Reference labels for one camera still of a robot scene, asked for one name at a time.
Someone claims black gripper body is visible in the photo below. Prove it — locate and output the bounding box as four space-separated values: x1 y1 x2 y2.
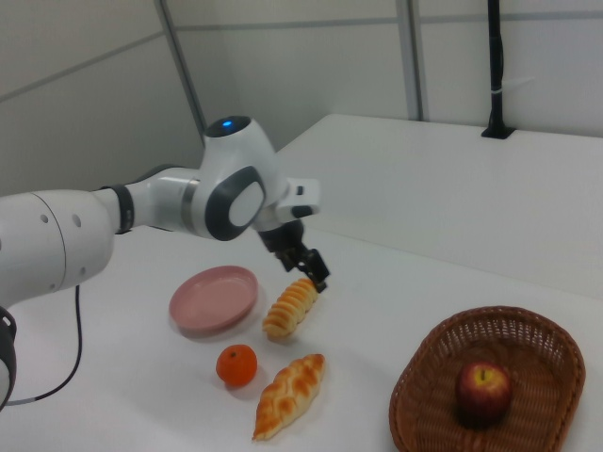
257 218 307 258

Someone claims ridged toy bread roll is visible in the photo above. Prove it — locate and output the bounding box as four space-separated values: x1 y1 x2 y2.
261 277 319 343

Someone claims orange toy mandarin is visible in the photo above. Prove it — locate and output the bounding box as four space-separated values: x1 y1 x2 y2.
216 344 259 388

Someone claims braided toy bread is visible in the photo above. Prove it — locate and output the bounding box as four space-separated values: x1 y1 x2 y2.
252 352 327 443

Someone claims red toy apple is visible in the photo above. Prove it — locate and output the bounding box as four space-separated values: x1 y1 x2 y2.
454 362 513 423

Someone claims pink plate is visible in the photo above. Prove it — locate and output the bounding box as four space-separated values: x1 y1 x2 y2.
168 265 260 340

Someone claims brown woven basket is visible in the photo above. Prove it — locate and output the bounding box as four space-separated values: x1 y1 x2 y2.
388 305 587 452

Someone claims grey partition post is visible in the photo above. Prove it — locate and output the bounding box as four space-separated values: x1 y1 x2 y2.
157 0 209 137
403 0 426 121

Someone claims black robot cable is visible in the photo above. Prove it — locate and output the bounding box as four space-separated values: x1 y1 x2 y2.
3 283 86 408

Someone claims black camera pole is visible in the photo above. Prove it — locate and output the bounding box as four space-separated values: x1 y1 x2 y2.
480 0 515 140

